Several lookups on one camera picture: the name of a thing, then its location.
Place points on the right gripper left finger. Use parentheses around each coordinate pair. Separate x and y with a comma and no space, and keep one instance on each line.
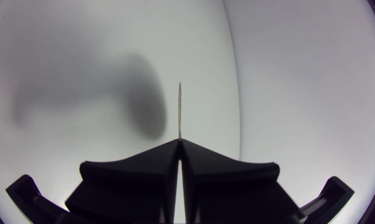
(131,186)

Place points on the round white coaster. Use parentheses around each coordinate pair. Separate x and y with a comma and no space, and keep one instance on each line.
(179,112)

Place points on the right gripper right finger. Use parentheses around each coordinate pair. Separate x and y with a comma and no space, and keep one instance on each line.
(234,189)

